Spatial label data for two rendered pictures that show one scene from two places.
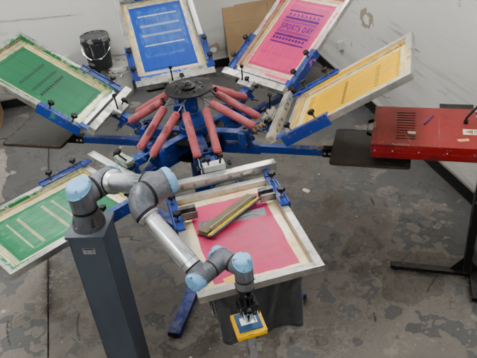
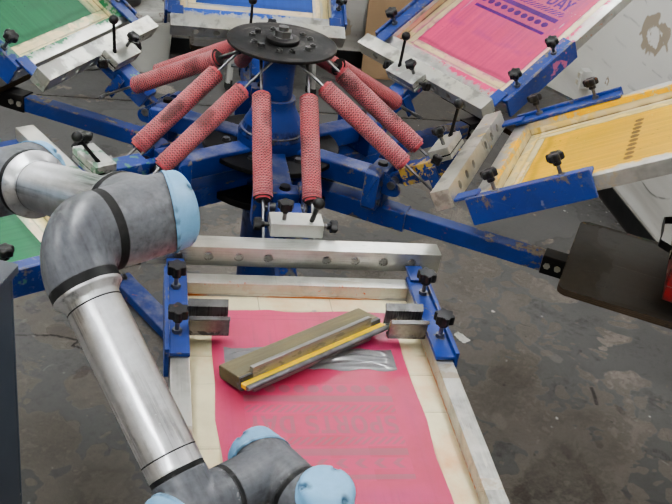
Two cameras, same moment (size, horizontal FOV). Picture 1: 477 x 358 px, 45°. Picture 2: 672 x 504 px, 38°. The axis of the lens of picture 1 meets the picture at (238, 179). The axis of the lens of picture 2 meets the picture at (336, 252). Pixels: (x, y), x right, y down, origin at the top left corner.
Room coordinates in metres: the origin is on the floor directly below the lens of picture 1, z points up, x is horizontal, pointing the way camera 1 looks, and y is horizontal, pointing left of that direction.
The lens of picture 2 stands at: (0.76, 0.08, 2.20)
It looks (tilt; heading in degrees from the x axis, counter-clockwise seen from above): 31 degrees down; 358
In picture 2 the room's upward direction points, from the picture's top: 9 degrees clockwise
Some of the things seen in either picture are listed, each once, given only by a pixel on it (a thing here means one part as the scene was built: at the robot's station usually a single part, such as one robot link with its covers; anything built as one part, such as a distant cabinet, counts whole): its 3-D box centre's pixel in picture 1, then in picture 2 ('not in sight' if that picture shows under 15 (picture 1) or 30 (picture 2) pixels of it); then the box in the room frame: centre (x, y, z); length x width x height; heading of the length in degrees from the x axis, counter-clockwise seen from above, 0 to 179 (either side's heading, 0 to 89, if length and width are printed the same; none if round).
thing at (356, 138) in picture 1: (298, 148); (490, 240); (3.07, -0.39, 0.91); 1.34 x 0.40 x 0.08; 72
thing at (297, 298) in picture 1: (260, 305); not in sight; (1.96, -0.04, 0.74); 0.45 x 0.03 x 0.43; 102
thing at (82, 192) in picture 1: (81, 194); not in sight; (2.14, 0.70, 1.37); 0.13 x 0.12 x 0.14; 135
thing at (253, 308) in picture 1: (247, 298); not in sight; (1.64, 0.02, 1.12); 0.09 x 0.08 x 0.12; 12
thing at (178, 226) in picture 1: (175, 216); (175, 318); (2.42, 0.35, 0.97); 0.30 x 0.05 x 0.07; 12
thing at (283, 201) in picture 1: (277, 192); (428, 323); (2.54, -0.20, 0.97); 0.30 x 0.05 x 0.07; 12
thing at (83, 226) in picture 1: (86, 215); not in sight; (2.13, 0.70, 1.25); 0.15 x 0.15 x 0.10
